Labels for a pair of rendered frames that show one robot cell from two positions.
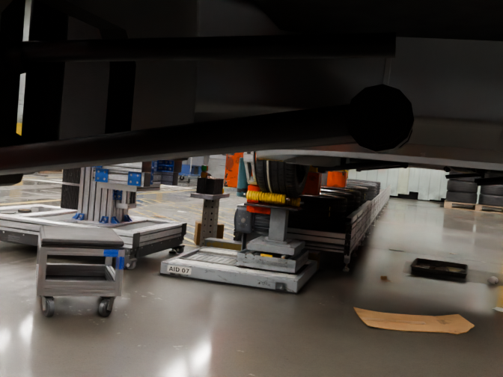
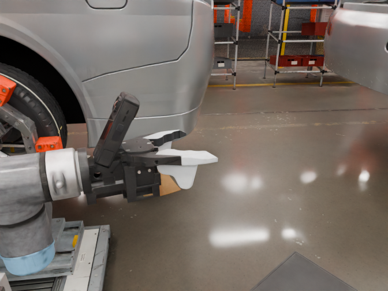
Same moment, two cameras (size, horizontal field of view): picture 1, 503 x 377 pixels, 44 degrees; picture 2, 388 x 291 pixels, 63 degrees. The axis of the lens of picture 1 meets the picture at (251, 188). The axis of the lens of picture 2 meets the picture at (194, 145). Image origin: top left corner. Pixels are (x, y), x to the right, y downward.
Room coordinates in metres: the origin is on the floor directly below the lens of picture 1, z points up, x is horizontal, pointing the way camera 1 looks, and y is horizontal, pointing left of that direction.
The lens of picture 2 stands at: (3.56, 1.41, 1.47)
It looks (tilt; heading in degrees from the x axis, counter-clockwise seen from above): 26 degrees down; 249
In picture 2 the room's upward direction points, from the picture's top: straight up
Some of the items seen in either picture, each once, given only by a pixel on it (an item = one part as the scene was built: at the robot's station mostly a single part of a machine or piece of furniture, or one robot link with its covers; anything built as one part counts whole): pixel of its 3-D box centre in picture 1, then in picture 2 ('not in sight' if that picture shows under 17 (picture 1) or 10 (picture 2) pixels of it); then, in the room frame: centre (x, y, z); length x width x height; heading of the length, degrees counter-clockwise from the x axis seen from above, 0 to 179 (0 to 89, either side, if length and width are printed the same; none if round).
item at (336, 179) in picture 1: (321, 168); not in sight; (6.31, -0.68, 0.69); 0.52 x 0.17 x 0.35; 76
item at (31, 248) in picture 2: not in sight; (26, 229); (3.66, 0.94, 1.12); 0.11 x 0.08 x 0.11; 89
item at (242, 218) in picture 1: (264, 230); not in sight; (4.25, -0.12, 0.26); 0.42 x 0.18 x 0.35; 76
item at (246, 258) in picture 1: (274, 256); (33, 249); (3.92, -0.18, 0.13); 0.50 x 0.36 x 0.10; 166
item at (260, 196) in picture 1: (266, 197); not in sight; (3.86, -0.10, 0.51); 0.29 x 0.06 x 0.06; 76
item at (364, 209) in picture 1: (361, 219); not in sight; (5.53, -1.00, 0.28); 2.47 x 0.06 x 0.22; 166
